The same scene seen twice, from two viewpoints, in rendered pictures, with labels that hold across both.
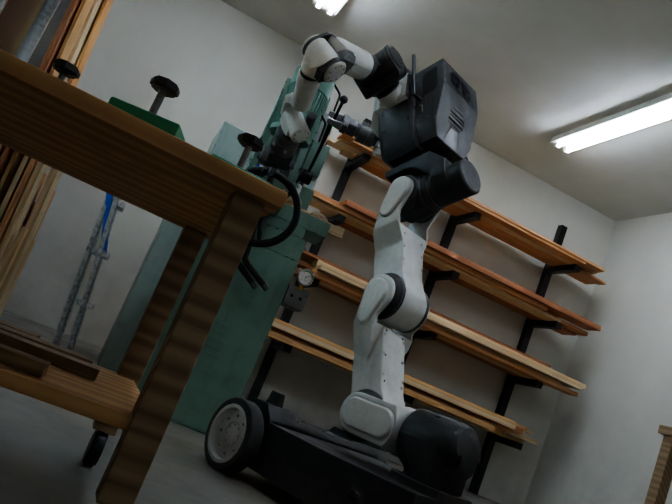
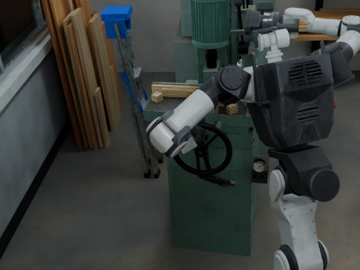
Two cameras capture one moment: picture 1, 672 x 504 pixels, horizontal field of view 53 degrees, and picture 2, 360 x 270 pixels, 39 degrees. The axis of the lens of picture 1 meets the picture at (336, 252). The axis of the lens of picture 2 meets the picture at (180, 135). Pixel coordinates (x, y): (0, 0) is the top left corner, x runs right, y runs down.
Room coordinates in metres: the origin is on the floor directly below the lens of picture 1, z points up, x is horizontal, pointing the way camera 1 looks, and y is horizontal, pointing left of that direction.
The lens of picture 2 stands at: (0.46, -0.39, 2.11)
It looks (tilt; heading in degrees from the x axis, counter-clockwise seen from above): 31 degrees down; 23
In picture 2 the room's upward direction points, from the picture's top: 4 degrees counter-clockwise
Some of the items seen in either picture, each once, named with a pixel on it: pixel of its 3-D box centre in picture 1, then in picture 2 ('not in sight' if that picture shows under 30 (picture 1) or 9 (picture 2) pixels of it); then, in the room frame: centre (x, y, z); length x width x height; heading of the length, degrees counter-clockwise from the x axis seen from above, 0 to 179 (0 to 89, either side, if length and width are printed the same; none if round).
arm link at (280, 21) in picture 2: (379, 142); (285, 25); (2.62, 0.01, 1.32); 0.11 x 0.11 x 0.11; 9
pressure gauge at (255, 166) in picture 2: (304, 279); (259, 166); (2.48, 0.07, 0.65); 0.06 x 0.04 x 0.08; 99
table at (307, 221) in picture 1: (256, 202); (205, 113); (2.54, 0.36, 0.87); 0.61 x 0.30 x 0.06; 99
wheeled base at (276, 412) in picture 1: (368, 453); not in sight; (1.88, -0.29, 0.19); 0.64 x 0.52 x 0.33; 39
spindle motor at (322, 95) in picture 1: (302, 106); (210, 10); (2.65, 0.36, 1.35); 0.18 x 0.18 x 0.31
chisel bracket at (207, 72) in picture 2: not in sight; (212, 73); (2.67, 0.36, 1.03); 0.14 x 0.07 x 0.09; 9
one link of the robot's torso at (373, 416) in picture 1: (387, 425); not in sight; (1.86, -0.31, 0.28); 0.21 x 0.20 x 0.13; 39
